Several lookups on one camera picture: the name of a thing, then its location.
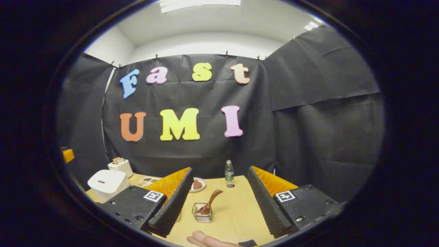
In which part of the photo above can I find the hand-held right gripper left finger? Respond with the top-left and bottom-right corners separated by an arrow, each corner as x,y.
98,167 -> 193,238

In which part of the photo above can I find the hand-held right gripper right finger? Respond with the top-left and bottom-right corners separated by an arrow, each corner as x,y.
247,166 -> 343,239

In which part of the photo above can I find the metal wire chopstick holder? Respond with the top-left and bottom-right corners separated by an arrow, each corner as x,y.
192,202 -> 213,223

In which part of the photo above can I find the brown wooden spoon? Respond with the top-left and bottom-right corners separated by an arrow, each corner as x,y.
198,189 -> 224,215

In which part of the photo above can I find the white rice cooker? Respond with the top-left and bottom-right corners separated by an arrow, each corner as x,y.
87,169 -> 131,203

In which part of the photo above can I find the white round plate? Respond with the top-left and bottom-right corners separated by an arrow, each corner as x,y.
189,177 -> 207,193

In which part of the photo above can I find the small white food tray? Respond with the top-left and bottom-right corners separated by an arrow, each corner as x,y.
138,176 -> 161,187

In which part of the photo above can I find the white toaster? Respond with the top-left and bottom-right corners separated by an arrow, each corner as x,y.
108,158 -> 134,178

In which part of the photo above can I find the long ceiling light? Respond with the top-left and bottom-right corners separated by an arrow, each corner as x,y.
159,0 -> 241,13

